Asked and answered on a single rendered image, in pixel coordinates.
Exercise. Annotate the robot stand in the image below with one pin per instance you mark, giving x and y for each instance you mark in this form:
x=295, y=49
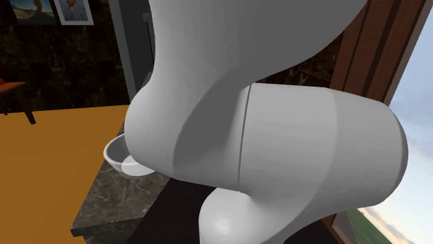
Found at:
x=169, y=216

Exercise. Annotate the grey door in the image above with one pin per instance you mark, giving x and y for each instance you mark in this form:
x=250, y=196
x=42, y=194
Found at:
x=135, y=44

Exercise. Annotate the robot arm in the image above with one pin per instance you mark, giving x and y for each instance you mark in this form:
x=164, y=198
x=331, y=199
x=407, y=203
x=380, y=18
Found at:
x=270, y=135

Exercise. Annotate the white framed portrait picture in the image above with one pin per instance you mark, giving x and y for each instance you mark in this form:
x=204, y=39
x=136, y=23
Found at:
x=74, y=11

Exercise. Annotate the dark framed landscape picture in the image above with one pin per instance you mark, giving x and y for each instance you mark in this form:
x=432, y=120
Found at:
x=32, y=11

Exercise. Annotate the wooden side table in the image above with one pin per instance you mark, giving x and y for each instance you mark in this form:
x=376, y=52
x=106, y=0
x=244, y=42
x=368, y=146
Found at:
x=13, y=88

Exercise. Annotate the window with brown frame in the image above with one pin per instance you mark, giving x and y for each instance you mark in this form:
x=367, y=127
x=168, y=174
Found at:
x=416, y=135

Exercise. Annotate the white bowl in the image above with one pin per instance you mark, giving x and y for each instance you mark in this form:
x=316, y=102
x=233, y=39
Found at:
x=116, y=153

